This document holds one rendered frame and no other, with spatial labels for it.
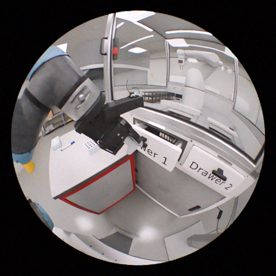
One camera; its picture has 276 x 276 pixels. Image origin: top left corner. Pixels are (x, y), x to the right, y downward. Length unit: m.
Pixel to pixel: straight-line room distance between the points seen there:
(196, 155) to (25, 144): 0.42
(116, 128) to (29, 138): 0.17
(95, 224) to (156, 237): 0.69
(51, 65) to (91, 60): 0.93
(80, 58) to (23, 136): 0.98
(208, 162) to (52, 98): 0.42
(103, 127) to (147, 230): 1.08
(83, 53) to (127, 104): 0.97
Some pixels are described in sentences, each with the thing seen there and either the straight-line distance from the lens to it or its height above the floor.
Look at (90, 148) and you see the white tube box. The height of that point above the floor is 0.80.
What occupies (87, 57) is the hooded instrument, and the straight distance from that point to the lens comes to 1.07.
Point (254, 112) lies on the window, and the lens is 0.35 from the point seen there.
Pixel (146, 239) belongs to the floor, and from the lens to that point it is 1.14.
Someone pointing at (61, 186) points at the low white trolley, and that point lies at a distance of 0.51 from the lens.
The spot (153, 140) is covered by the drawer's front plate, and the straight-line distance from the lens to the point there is 0.31.
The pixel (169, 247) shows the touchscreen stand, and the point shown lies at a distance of 1.21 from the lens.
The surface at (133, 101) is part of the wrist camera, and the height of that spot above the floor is 1.06.
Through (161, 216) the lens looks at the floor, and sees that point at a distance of 1.13.
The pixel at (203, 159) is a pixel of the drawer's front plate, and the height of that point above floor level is 0.91.
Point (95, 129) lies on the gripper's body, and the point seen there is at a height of 1.02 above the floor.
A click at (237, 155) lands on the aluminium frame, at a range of 0.35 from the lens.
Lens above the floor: 1.10
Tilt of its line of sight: 36 degrees down
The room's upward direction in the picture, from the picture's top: straight up
